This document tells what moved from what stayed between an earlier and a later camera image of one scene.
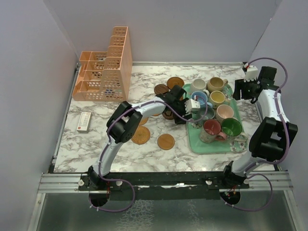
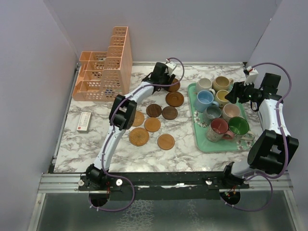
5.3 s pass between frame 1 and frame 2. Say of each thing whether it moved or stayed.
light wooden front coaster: stayed
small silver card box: stayed
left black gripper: moved
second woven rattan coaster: stayed
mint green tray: moved
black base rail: stayed
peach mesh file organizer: stayed
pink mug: moved
